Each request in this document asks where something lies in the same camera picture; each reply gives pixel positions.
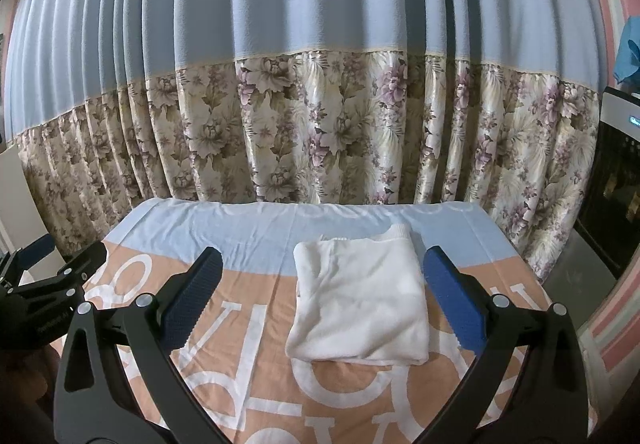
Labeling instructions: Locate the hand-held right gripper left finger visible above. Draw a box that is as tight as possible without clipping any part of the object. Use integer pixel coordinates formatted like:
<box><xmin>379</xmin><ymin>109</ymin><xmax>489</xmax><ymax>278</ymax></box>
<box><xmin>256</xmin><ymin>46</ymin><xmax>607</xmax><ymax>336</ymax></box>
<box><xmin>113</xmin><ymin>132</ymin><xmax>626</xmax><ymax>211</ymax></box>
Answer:
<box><xmin>52</xmin><ymin>247</ymin><xmax>233</xmax><ymax>444</ymax></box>

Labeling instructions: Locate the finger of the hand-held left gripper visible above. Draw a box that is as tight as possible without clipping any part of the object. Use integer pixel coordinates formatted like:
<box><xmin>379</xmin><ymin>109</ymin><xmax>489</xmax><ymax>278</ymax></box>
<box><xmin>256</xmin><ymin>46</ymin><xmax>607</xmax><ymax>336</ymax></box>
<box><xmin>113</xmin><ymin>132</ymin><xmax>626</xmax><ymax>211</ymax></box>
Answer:
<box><xmin>0</xmin><ymin>233</ymin><xmax>55</xmax><ymax>295</ymax></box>
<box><xmin>7</xmin><ymin>240</ymin><xmax>109</xmax><ymax>307</ymax></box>

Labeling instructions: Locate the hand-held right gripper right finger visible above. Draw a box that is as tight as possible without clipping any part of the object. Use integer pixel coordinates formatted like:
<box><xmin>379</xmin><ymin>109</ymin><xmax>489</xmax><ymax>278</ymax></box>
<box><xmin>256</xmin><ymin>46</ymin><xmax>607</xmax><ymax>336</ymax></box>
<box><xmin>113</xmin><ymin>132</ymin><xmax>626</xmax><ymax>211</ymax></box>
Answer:
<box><xmin>411</xmin><ymin>245</ymin><xmax>587</xmax><ymax>444</ymax></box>

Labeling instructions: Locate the white knit sweater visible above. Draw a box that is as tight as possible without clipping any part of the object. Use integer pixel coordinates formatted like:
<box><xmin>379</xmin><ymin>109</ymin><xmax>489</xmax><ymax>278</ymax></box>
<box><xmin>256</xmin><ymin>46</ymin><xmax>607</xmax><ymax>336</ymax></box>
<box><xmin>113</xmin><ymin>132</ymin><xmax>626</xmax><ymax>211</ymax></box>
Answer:
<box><xmin>284</xmin><ymin>223</ymin><xmax>431</xmax><ymax>367</ymax></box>

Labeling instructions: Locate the person's left forearm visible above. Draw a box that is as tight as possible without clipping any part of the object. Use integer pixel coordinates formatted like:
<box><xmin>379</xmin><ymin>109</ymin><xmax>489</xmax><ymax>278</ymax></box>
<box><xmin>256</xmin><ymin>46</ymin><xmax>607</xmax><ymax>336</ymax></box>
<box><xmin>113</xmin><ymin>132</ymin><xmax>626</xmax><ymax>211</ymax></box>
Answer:
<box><xmin>0</xmin><ymin>343</ymin><xmax>68</xmax><ymax>430</ymax></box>

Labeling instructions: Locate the white cabinet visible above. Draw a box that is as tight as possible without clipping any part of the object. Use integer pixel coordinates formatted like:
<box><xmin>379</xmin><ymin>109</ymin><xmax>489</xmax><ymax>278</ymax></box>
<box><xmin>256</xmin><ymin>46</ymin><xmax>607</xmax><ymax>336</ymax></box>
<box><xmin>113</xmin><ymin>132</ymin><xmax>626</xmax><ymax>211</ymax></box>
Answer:
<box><xmin>0</xmin><ymin>144</ymin><xmax>53</xmax><ymax>270</ymax></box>

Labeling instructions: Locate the peach and blue printed bedsheet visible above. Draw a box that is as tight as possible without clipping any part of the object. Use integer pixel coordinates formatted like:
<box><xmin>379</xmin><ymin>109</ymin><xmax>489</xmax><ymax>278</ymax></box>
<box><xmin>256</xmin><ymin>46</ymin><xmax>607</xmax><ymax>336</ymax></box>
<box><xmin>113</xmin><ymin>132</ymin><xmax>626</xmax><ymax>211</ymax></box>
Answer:
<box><xmin>75</xmin><ymin>197</ymin><xmax>601</xmax><ymax>444</ymax></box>

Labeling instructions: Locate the black appliance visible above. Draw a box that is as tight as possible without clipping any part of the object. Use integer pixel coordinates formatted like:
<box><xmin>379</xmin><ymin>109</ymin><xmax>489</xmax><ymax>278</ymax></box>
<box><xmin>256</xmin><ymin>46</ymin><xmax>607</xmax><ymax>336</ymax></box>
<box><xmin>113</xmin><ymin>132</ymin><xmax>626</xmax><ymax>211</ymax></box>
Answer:
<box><xmin>572</xmin><ymin>85</ymin><xmax>640</xmax><ymax>280</ymax></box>

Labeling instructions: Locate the floral and blue curtain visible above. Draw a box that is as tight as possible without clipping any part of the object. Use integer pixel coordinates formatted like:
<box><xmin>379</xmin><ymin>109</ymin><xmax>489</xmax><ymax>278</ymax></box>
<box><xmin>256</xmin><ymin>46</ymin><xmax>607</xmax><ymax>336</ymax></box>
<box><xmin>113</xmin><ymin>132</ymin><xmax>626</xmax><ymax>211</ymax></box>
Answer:
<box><xmin>0</xmin><ymin>0</ymin><xmax>608</xmax><ymax>282</ymax></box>

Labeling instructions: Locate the blue cloth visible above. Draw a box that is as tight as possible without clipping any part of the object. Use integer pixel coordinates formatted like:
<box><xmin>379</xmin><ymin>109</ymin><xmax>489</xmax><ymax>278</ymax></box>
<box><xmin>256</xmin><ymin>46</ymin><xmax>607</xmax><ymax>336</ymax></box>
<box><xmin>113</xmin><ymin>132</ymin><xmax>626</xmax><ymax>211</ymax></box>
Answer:
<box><xmin>614</xmin><ymin>17</ymin><xmax>640</xmax><ymax>86</ymax></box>

